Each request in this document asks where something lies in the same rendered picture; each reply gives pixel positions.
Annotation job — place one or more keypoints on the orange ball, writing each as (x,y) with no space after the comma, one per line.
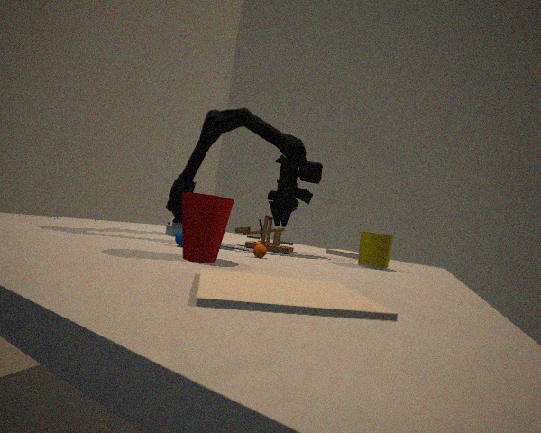
(259,250)

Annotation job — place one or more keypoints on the beige flat board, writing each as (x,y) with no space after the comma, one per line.
(255,292)

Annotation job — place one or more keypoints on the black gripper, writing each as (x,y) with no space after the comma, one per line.
(282,204)

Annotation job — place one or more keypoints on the dark red cup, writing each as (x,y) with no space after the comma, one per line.
(204,220)

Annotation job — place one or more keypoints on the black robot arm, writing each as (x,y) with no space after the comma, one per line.
(218,122)

